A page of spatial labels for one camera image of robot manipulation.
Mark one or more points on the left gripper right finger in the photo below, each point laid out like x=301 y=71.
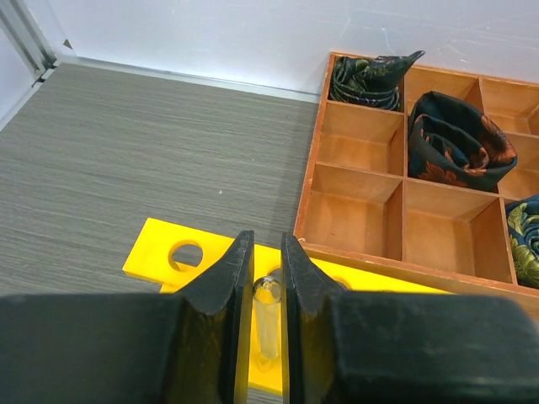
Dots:
x=309 y=364

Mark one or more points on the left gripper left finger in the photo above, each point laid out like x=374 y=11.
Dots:
x=211 y=342

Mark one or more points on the clear test tube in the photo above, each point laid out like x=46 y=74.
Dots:
x=266 y=303

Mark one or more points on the wooden compartment tray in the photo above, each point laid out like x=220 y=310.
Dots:
x=361 y=206

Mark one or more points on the rolled tie orange pattern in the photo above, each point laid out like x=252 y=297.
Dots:
x=452 y=142

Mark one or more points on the rolled tie top left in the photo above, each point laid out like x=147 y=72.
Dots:
x=370 y=82

